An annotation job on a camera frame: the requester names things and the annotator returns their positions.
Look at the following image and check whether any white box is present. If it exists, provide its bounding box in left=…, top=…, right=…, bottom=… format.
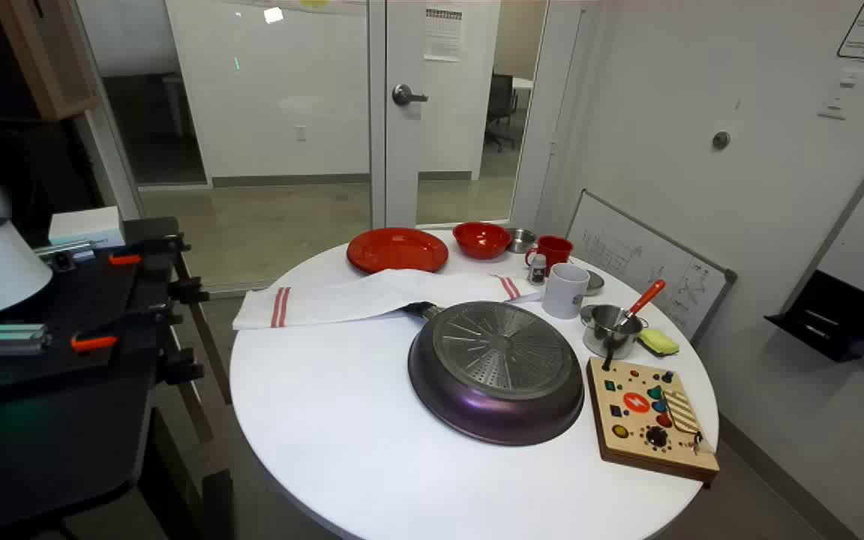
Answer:
left=44, top=203, right=129, bottom=253

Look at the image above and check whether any yellow-green sponge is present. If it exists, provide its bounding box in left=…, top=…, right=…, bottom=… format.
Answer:
left=637, top=326, right=685, bottom=361

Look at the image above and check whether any black workbench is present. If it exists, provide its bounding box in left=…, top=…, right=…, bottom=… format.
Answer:
left=0, top=217, right=239, bottom=540

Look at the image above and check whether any orange-handled black clamp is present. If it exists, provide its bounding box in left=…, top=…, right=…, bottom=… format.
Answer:
left=68, top=304, right=185, bottom=361
left=100, top=233, right=196, bottom=271

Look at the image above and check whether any wooden toy board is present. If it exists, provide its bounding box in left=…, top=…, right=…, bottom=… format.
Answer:
left=584, top=357, right=724, bottom=485

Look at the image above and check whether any metal door handle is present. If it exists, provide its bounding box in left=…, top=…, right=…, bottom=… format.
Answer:
left=390, top=80, right=431, bottom=111

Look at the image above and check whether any red bowl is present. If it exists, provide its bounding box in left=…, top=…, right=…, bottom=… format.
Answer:
left=450, top=219, right=516, bottom=263

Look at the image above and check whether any white towel with red stripes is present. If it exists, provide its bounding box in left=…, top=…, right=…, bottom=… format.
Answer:
left=231, top=268, right=546, bottom=332

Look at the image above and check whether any whiteboard leaning on wall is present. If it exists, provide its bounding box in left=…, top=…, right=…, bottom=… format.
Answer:
left=565, top=186, right=741, bottom=343

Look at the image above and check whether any purple frying pan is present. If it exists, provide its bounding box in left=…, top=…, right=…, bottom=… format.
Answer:
left=401, top=297, right=588, bottom=450

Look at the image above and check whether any red plate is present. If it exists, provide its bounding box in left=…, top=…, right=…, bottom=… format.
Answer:
left=346, top=224, right=452, bottom=277

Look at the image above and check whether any white mug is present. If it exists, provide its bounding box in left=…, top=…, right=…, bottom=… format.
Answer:
left=539, top=260, right=593, bottom=320

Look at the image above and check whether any small metal pot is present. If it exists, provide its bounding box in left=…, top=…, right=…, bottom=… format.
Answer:
left=578, top=304, right=644, bottom=361

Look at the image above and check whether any black wall tray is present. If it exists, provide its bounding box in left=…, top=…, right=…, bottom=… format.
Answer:
left=762, top=268, right=864, bottom=366

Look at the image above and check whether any black office chair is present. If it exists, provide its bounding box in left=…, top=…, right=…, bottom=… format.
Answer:
left=483, top=69, right=523, bottom=152

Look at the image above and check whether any orange-handled spatula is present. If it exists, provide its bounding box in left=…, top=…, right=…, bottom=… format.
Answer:
left=600, top=277, right=673, bottom=375

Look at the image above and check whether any paper notice on door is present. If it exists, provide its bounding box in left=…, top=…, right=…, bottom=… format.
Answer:
left=424, top=6, right=467, bottom=66

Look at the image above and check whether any wooden cabinet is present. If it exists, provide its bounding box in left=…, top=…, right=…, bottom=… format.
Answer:
left=0, top=0, right=100, bottom=127

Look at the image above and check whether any red mug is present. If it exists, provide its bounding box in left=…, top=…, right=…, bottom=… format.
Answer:
left=523, top=233, right=576, bottom=280

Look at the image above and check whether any white door with window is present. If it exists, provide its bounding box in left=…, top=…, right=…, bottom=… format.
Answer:
left=367, top=0, right=504, bottom=232

